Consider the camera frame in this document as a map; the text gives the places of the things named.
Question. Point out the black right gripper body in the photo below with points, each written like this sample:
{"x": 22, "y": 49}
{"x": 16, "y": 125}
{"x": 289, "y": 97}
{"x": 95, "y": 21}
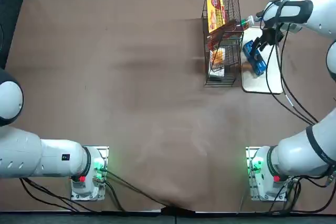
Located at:
{"x": 271, "y": 36}

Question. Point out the blue Oreo cookie box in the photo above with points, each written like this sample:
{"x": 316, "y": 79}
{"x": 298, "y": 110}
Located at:
{"x": 258, "y": 64}

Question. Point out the amber tea bottle white cap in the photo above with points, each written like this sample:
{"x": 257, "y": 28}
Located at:
{"x": 228, "y": 27}

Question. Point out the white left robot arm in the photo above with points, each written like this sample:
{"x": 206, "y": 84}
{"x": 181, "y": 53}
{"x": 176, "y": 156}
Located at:
{"x": 52, "y": 158}

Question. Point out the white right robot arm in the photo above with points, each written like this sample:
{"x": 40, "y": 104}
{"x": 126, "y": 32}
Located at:
{"x": 323, "y": 9}

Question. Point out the cream plastic tray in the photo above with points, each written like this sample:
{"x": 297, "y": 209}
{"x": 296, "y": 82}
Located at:
{"x": 273, "y": 82}

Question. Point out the white orange snack box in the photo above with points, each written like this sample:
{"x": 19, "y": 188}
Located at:
{"x": 217, "y": 61}

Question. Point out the yellow red biscuit box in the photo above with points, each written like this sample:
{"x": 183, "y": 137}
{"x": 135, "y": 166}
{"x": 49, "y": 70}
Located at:
{"x": 214, "y": 11}

